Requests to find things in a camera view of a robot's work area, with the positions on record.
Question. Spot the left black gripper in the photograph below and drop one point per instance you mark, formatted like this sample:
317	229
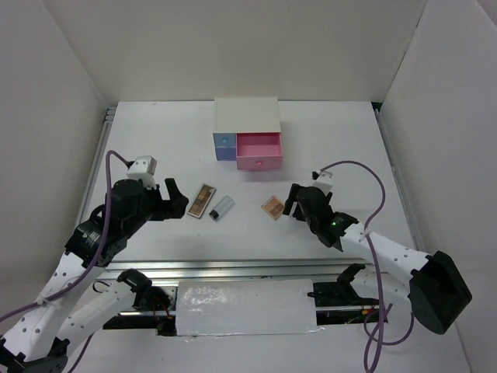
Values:
174	208

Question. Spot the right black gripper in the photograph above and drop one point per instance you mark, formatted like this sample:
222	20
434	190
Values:
290	201

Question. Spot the clear bottle black cap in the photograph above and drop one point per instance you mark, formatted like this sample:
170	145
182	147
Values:
221	208

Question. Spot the purple bottom drawer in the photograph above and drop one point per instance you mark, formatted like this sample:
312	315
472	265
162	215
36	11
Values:
225	153

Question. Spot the pink drawer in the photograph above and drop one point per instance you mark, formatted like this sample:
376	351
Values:
259	151

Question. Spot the light blue small drawer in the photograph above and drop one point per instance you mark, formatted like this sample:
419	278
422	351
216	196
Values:
227	140

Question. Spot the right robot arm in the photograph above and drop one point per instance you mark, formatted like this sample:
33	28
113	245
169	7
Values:
436	289

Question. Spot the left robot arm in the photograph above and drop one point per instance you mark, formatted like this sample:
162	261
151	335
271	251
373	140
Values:
49	329

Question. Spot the square peach eyeshadow palette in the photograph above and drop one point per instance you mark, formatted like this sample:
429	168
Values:
273	207

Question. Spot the long brown eyeshadow palette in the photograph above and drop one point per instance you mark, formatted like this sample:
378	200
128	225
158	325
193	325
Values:
201	201

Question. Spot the white drawer cabinet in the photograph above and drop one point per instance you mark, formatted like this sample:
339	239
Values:
247	115

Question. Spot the white taped cover plate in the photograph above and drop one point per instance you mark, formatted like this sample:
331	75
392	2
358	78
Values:
228	308

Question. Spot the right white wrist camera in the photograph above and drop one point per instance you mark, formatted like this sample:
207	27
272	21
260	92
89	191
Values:
323	181

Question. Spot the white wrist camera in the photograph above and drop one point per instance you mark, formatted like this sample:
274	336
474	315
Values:
323	181
142	169

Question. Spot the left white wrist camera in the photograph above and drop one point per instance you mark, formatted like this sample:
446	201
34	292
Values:
142	169

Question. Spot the aluminium front rail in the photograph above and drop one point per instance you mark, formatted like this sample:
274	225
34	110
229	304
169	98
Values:
197	269

